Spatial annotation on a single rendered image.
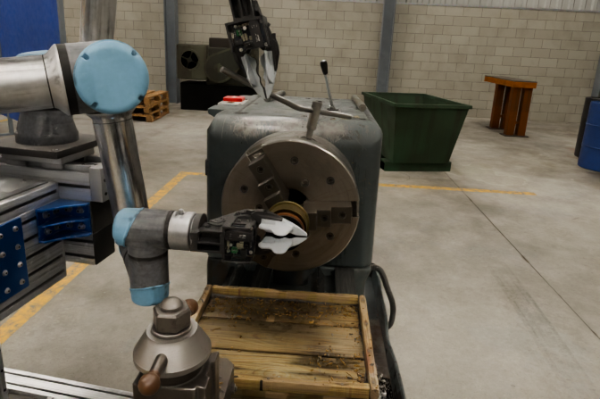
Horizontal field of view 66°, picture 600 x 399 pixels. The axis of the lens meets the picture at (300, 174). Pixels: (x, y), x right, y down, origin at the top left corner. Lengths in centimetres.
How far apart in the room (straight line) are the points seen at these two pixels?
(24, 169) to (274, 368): 85
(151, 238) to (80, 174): 43
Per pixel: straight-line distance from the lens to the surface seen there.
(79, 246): 138
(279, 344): 95
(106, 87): 81
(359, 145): 117
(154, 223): 91
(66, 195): 135
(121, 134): 99
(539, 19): 1194
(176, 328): 50
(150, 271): 95
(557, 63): 1214
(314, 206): 101
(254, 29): 88
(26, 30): 682
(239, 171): 104
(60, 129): 135
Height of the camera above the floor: 144
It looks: 15 degrees down
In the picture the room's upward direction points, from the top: 3 degrees clockwise
